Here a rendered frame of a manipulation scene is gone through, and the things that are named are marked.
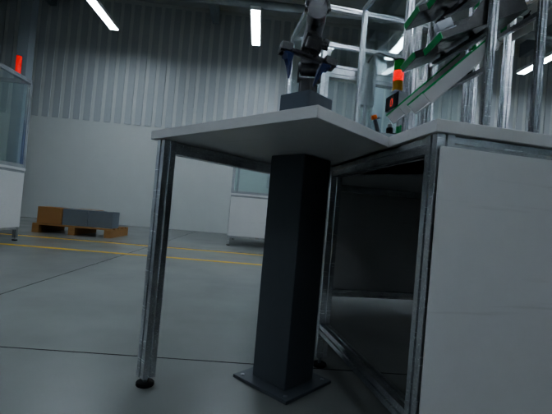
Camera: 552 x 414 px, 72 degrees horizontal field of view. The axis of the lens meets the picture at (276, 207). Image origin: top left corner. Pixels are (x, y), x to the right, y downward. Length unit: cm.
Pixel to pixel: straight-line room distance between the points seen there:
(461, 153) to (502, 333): 43
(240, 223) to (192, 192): 338
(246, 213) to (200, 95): 438
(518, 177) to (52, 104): 1068
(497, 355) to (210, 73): 962
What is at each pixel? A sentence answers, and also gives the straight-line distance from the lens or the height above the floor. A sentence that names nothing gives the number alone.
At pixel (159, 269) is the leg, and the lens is 135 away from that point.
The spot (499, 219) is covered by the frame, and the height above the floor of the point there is 65.
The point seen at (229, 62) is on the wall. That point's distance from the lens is 1029.
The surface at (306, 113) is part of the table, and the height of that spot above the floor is 84.
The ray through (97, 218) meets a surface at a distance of 661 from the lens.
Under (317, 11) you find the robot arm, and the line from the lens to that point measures 124.
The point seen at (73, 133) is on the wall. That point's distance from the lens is 1074.
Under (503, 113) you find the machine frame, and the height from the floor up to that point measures 138.
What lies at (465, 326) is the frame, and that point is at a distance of 100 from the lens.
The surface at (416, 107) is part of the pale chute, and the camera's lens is 139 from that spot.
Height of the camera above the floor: 62
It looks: 1 degrees up
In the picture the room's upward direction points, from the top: 5 degrees clockwise
